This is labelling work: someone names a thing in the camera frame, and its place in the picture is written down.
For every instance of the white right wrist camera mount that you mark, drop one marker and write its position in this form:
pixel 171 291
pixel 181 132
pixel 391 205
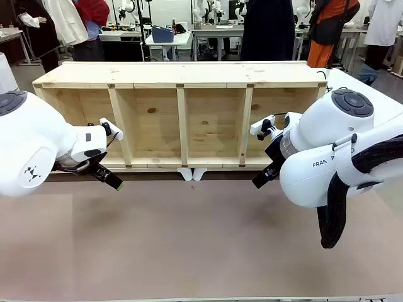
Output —
pixel 259 125

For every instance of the blue plastic bag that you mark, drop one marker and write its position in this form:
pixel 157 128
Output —
pixel 369 74

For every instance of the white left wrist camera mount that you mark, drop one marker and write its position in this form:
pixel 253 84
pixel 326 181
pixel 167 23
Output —
pixel 115 127

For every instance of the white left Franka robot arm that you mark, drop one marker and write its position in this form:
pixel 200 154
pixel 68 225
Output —
pixel 34 132

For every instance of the black stand pole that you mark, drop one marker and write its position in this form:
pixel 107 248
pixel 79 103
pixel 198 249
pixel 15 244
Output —
pixel 143 31

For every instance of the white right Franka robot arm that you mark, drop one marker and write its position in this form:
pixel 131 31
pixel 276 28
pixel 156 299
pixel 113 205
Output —
pixel 318 126

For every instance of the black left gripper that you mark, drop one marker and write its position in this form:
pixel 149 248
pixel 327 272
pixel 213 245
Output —
pixel 93 163

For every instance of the white background table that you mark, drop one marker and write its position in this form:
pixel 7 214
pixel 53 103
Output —
pixel 184 39

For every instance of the person in navy FILA sweater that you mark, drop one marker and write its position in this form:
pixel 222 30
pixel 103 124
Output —
pixel 267 28

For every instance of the white side table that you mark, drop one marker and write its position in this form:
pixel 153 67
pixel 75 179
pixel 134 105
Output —
pixel 355 80

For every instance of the grey table with metal legs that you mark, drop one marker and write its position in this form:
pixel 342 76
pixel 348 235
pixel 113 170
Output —
pixel 12 34

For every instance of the person in white lab coat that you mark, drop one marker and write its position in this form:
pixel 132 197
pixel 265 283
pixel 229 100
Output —
pixel 382 22

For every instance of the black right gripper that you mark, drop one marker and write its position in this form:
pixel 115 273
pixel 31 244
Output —
pixel 277 155

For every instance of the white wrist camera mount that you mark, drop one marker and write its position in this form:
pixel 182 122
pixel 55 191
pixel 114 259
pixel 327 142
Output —
pixel 115 127
pixel 259 125

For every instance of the mannequin in black coat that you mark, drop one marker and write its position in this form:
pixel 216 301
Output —
pixel 41 34

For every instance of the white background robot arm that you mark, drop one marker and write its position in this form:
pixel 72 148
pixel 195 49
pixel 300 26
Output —
pixel 129 12
pixel 204 11

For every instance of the blue box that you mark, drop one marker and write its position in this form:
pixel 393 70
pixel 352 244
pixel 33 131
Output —
pixel 162 34

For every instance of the light wooden four-compartment shelf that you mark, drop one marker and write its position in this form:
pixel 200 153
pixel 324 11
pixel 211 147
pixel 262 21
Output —
pixel 189 74

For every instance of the hanging white coat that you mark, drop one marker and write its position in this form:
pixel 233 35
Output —
pixel 67 22

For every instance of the person in orange black jacket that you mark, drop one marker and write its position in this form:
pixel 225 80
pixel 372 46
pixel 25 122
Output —
pixel 327 28

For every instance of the brown bottle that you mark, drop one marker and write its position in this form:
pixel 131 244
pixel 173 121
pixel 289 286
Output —
pixel 173 26

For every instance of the grey background table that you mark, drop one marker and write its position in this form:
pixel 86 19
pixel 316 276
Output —
pixel 217 28

